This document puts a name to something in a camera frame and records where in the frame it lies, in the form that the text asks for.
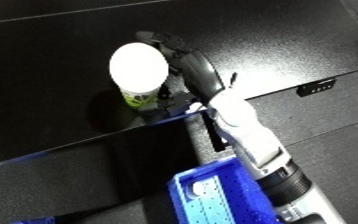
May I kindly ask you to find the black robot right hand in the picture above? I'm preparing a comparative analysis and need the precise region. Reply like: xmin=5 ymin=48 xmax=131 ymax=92
xmin=134 ymin=30 xmax=227 ymax=118

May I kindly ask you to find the paper cup with green band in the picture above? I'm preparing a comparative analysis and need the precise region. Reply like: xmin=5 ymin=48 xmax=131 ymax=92
xmin=187 ymin=182 xmax=208 ymax=198
xmin=107 ymin=42 xmax=172 ymax=109

